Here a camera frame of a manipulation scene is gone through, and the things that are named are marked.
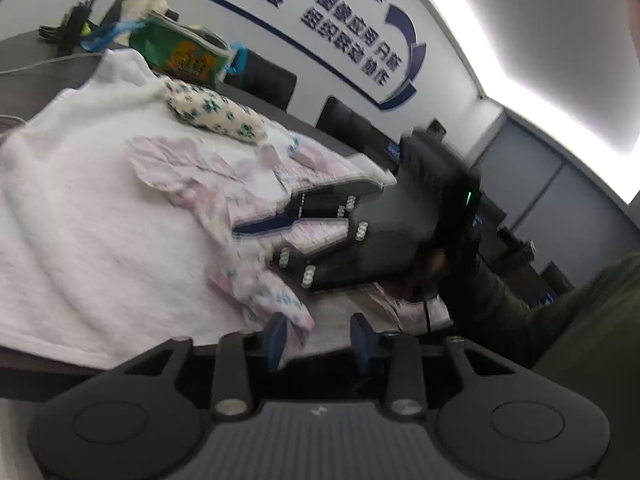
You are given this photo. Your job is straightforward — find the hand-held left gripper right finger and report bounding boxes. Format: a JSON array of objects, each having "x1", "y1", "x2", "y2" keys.
[{"x1": 350, "y1": 312, "x2": 531, "y2": 420}]

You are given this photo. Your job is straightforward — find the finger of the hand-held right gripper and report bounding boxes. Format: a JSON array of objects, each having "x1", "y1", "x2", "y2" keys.
[
  {"x1": 232, "y1": 180, "x2": 385, "y2": 236},
  {"x1": 272, "y1": 225, "x2": 368, "y2": 288}
]

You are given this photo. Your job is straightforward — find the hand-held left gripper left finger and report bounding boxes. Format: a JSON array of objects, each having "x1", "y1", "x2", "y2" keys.
[{"x1": 107, "y1": 312, "x2": 288, "y2": 418}]

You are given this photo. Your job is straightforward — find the pink floral garment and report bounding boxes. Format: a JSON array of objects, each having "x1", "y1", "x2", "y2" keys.
[{"x1": 125, "y1": 135, "x2": 451, "y2": 348}]

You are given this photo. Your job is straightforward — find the person's right forearm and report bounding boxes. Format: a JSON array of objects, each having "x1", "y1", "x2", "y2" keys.
[{"x1": 442, "y1": 240, "x2": 546, "y2": 366}]

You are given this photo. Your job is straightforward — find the person's right hand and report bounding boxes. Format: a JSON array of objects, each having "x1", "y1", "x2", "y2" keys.
[{"x1": 410, "y1": 247, "x2": 451, "y2": 301}]

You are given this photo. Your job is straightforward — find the pink dotted garment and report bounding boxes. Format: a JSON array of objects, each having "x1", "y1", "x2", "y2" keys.
[{"x1": 272, "y1": 132, "x2": 366, "y2": 186}]

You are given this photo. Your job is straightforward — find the black office chair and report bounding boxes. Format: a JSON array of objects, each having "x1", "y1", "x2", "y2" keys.
[
  {"x1": 225, "y1": 51, "x2": 297, "y2": 111},
  {"x1": 316, "y1": 95, "x2": 401, "y2": 161},
  {"x1": 539, "y1": 260, "x2": 576, "y2": 306}
]

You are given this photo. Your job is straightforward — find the cream garment with green flowers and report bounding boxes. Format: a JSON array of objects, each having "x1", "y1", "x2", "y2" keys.
[{"x1": 165, "y1": 79, "x2": 268, "y2": 145}]

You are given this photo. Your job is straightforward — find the ceiling light strip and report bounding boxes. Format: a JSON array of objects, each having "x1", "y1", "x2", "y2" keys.
[{"x1": 400, "y1": 0, "x2": 640, "y2": 156}]

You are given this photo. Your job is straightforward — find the white terry towel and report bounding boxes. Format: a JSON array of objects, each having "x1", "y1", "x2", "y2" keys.
[{"x1": 0, "y1": 49, "x2": 451, "y2": 368}]

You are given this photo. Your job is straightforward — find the person's green clothing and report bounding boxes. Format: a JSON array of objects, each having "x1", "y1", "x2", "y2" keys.
[{"x1": 520, "y1": 252, "x2": 640, "y2": 480}]

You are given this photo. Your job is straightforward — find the cream cloth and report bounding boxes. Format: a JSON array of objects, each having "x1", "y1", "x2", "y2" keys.
[{"x1": 122, "y1": 0, "x2": 173, "y2": 16}]

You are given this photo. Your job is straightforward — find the black handheld radio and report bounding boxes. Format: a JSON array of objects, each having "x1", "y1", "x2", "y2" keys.
[{"x1": 39, "y1": 0, "x2": 101, "y2": 53}]

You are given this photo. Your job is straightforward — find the blue wall lettering sign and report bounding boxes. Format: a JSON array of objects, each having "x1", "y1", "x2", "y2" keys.
[{"x1": 107, "y1": 0, "x2": 428, "y2": 111}]

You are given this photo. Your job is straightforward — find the green bag with blue straps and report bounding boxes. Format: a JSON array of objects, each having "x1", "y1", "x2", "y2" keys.
[{"x1": 82, "y1": 7, "x2": 248, "y2": 86}]

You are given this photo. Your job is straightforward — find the white cable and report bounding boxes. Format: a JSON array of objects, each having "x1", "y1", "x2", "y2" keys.
[{"x1": 0, "y1": 55, "x2": 103, "y2": 77}]

